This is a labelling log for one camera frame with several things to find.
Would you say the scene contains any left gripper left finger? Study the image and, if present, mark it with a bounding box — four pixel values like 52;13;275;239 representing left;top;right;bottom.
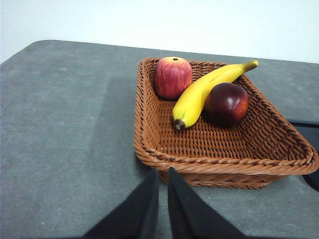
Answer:
83;168;160;239

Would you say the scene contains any dark red plum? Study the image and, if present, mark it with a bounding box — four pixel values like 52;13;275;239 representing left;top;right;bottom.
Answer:
203;82;250;126

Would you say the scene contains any light red apple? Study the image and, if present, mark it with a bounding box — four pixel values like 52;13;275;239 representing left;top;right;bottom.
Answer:
154;56;193;98

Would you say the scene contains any dark rectangular tray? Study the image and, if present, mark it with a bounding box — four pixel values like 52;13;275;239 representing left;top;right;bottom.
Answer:
286;118;319;192

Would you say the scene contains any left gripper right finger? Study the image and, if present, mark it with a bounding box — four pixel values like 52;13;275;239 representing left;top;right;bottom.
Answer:
167;166;246;239

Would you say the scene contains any brown wicker basket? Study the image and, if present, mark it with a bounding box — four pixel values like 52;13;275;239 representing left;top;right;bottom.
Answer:
134;57;319;190

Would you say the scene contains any yellow banana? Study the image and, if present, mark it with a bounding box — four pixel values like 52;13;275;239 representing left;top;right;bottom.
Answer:
172;60;259;130

